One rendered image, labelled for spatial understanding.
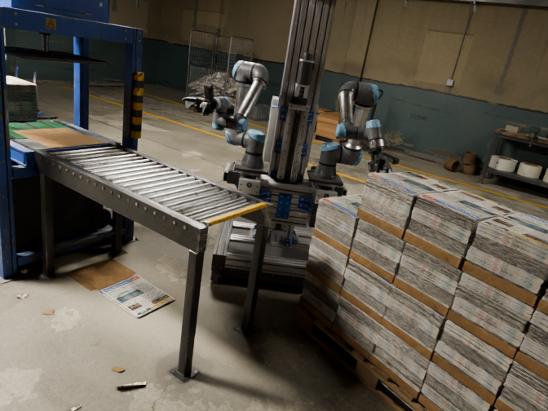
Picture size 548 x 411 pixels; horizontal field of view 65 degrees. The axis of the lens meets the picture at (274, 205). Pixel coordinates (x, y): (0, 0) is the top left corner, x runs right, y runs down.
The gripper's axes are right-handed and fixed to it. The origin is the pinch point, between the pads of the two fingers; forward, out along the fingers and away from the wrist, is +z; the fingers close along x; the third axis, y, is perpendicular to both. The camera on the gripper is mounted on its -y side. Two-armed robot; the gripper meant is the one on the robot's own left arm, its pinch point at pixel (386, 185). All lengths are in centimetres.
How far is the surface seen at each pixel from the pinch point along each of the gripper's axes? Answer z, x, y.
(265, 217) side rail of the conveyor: 7, 52, 40
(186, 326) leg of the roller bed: 53, 99, 50
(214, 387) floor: 85, 89, 51
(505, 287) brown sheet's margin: 49, 18, -60
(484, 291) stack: 51, 17, -52
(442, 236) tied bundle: 28, 18, -38
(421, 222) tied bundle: 20.9, 17.1, -28.2
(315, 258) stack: 34, 19, 43
